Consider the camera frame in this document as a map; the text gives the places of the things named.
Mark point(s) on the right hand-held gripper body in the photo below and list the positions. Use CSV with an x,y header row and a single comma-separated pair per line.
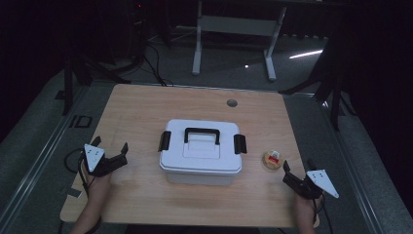
x,y
319,182

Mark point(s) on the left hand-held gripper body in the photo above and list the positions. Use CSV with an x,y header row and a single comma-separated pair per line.
x,y
97,164

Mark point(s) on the white plastic storage box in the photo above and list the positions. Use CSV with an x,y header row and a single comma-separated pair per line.
x,y
199,178

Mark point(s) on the person's left hand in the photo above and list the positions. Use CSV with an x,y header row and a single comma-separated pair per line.
x,y
99,187

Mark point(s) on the person's right hand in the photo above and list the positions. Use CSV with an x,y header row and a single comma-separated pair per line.
x,y
305,208

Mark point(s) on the round yellow snack red label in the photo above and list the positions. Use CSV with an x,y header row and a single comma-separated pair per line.
x,y
272,159

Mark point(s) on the dark tape piece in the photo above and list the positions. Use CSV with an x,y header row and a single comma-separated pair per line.
x,y
74,192

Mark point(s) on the black tripod stand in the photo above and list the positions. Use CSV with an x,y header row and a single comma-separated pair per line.
x,y
328,81
84,70

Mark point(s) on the grey round table grommet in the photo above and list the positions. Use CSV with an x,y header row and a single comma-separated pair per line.
x,y
232,103

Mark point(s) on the black rectangular floor frame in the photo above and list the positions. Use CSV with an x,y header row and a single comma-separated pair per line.
x,y
81,121

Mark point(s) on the grey metal floor rail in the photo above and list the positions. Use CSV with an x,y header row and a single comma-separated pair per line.
x,y
42,162
354,169

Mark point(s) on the white metal desk frame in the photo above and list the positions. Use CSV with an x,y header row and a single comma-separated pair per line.
x,y
238,26

